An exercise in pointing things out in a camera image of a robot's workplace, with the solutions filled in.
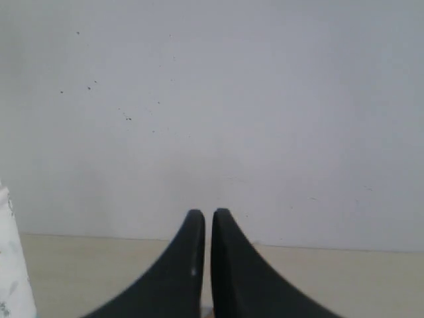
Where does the white printed paper towel roll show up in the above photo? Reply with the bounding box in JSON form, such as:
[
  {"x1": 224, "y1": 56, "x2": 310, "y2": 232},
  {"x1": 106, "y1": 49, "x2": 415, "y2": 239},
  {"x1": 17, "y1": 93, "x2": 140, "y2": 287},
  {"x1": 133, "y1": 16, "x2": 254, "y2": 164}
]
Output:
[{"x1": 1, "y1": 185, "x2": 38, "y2": 318}]

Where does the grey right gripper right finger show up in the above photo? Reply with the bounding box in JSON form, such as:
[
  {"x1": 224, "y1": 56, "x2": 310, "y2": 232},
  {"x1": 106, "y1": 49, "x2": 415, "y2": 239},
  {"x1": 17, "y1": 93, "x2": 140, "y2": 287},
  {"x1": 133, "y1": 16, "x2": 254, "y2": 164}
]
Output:
[{"x1": 211, "y1": 208, "x2": 338, "y2": 318}]

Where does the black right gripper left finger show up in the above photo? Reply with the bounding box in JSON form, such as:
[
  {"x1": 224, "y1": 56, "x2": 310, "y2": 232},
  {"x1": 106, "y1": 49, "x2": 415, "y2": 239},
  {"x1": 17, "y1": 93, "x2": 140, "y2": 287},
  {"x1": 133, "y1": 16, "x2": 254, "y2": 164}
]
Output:
[{"x1": 86, "y1": 209, "x2": 205, "y2": 318}]

